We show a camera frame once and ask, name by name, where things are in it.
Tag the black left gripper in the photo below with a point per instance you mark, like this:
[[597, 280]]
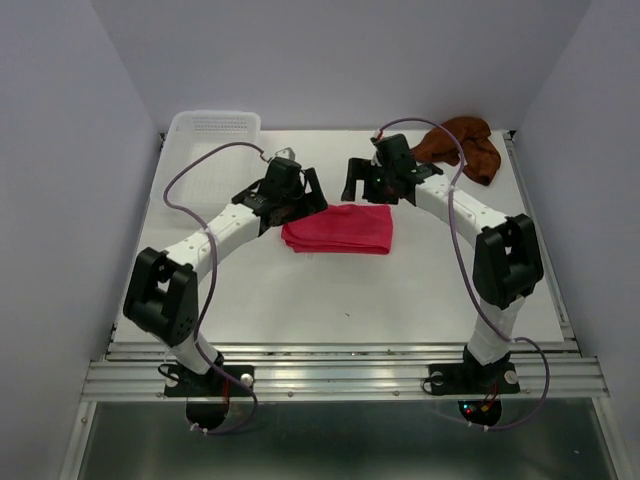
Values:
[[313, 202]]

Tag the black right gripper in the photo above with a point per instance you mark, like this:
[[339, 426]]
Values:
[[358, 169]]

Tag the pink microfibre towel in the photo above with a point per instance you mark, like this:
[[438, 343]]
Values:
[[342, 229]]

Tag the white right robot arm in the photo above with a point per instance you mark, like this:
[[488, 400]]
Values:
[[498, 255]]

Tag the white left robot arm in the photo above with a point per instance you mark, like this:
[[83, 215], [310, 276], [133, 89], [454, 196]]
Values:
[[170, 290]]

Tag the white plastic basket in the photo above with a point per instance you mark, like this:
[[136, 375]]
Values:
[[208, 187]]

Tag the brown microfibre towel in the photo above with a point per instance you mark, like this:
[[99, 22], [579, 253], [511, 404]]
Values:
[[482, 159]]

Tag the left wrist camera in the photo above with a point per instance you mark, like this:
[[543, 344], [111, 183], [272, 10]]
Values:
[[285, 153]]

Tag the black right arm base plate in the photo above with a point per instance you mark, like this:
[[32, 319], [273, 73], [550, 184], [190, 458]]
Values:
[[464, 379]]

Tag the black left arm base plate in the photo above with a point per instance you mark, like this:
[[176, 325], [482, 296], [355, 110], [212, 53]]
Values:
[[181, 382]]

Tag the aluminium front mounting rail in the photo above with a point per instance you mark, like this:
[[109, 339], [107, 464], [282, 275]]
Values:
[[342, 372]]

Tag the aluminium table edge rail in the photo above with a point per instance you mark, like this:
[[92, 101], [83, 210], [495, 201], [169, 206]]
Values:
[[551, 279]]

